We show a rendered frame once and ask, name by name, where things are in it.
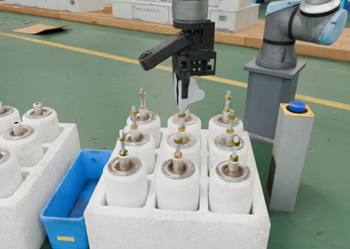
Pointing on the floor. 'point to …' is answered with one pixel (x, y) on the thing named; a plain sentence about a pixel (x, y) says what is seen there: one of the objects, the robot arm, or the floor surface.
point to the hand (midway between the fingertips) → (179, 107)
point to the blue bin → (74, 200)
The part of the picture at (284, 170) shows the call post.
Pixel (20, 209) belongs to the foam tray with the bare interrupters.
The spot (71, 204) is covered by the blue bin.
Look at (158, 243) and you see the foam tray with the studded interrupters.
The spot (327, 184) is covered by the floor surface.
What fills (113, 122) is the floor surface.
